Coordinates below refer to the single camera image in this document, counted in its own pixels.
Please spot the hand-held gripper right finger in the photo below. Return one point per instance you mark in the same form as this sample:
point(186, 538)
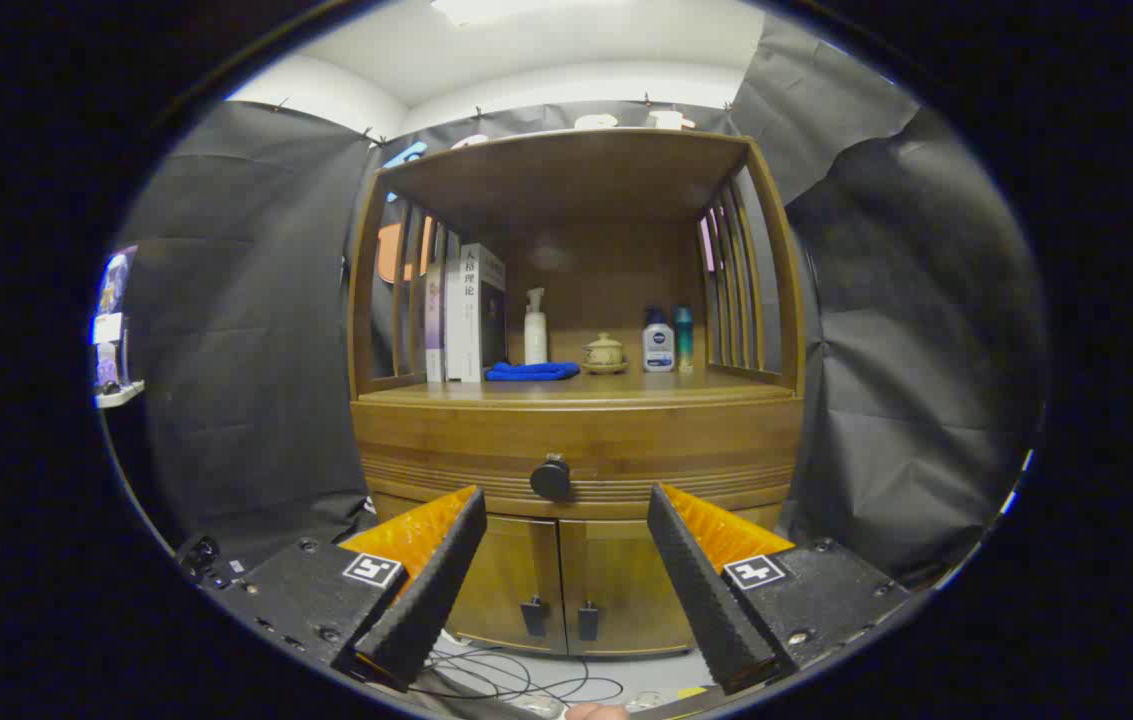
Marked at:
point(706, 600)

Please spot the wooden drawer with black knob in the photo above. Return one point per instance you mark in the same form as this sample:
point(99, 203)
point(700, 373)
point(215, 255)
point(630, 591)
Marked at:
point(676, 440)

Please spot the black backdrop cloth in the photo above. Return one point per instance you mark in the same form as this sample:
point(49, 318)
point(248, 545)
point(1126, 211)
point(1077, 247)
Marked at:
point(246, 350)

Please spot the white wall shelf with items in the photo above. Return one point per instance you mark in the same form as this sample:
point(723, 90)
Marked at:
point(111, 330)

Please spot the ceiling light panel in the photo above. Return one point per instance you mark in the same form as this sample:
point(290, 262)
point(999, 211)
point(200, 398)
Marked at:
point(506, 8)

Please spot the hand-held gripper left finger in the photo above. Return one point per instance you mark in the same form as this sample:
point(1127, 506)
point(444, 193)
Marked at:
point(431, 590)

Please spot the white lotion bottle blue cap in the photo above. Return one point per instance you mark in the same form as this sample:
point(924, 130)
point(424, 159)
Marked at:
point(658, 350)

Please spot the wooden cabinet door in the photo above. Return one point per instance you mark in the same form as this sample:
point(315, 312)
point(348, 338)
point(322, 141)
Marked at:
point(516, 570)
point(616, 570)

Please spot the wooden cabinet with slatted sides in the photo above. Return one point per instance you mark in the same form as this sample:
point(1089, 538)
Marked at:
point(576, 180)

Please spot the blue folded cloth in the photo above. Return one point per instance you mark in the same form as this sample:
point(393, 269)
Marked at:
point(526, 371)

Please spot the slim teal bottle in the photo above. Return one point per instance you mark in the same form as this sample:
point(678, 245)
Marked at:
point(684, 340)

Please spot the beige lidded teacup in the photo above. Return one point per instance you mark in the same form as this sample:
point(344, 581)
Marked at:
point(604, 353)

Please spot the yellow floor tape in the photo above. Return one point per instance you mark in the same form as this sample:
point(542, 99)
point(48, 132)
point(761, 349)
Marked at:
point(691, 692)

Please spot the thick white book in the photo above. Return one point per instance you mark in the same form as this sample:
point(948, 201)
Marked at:
point(471, 330)

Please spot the white pump bottle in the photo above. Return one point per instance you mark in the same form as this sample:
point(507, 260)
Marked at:
point(535, 340)

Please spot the thin white purple book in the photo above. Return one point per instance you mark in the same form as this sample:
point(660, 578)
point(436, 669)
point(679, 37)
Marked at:
point(434, 340)

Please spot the wooden countertop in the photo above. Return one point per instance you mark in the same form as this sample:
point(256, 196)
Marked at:
point(626, 388)

